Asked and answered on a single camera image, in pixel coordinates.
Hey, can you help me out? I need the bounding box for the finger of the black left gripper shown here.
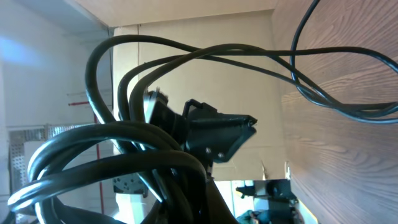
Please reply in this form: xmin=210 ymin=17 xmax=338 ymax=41
xmin=183 ymin=99 xmax=257 ymax=163

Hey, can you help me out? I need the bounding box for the black USB cable long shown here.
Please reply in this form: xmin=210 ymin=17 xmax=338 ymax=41
xmin=5 ymin=1 xmax=397 ymax=223

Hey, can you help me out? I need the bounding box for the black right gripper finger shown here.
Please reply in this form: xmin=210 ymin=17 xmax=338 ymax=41
xmin=199 ymin=179 xmax=238 ymax=224

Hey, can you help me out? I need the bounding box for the cardboard panel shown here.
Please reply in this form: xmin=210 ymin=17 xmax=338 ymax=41
xmin=114 ymin=7 xmax=286 ymax=180

